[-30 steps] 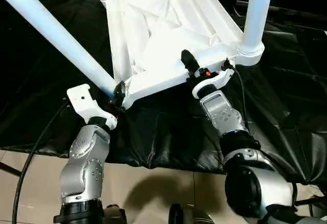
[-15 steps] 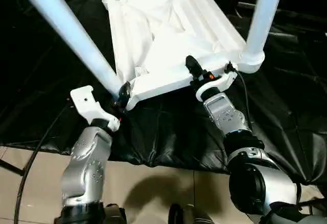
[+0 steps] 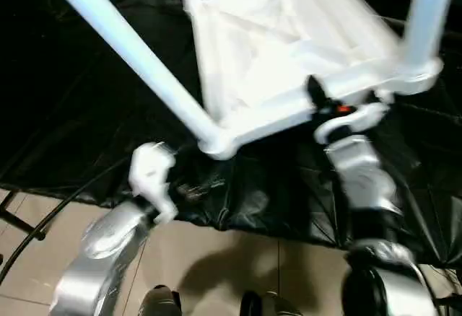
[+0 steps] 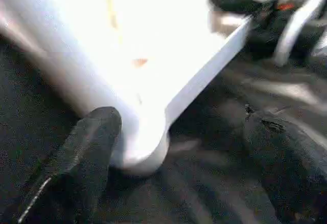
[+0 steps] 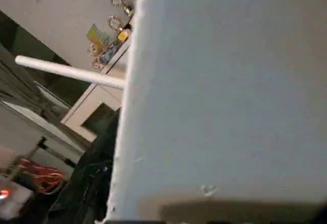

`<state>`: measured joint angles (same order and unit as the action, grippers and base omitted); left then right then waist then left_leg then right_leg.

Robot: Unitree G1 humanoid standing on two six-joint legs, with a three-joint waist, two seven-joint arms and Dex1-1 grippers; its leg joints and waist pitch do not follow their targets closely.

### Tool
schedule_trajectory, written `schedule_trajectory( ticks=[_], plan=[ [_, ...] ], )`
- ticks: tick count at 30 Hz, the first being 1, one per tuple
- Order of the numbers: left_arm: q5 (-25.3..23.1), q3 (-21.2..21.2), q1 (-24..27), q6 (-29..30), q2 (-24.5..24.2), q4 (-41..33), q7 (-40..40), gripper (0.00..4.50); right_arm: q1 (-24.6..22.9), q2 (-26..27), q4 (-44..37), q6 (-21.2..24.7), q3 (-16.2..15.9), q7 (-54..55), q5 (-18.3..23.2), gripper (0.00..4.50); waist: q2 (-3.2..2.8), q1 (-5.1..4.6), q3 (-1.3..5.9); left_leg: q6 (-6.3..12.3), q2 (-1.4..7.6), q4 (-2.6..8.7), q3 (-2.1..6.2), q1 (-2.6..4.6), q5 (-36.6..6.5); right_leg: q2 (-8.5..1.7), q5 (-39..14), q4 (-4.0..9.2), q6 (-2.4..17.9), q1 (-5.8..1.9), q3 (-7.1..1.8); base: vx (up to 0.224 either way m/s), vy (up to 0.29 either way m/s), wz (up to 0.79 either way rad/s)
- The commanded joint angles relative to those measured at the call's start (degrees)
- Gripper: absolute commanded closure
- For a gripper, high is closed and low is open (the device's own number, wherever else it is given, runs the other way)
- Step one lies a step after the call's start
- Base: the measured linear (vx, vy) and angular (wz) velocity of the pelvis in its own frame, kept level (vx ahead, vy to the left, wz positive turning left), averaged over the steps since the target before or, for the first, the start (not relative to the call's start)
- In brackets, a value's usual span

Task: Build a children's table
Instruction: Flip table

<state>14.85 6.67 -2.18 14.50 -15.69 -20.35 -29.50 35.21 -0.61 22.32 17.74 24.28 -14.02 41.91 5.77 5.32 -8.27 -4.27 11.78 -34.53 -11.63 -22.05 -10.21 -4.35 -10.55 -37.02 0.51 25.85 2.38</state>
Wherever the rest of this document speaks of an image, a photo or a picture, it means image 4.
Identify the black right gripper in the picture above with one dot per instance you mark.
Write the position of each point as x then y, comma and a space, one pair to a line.
268, 29

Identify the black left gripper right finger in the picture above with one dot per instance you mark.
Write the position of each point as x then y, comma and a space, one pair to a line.
291, 168

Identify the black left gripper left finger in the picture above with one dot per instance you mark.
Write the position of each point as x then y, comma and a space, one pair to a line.
71, 173

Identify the white plastic table top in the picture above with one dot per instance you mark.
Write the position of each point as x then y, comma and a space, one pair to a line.
179, 29

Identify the black work mat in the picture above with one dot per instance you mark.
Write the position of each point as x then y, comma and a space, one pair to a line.
214, 147

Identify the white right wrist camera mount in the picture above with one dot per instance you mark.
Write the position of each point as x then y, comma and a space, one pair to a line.
301, 17

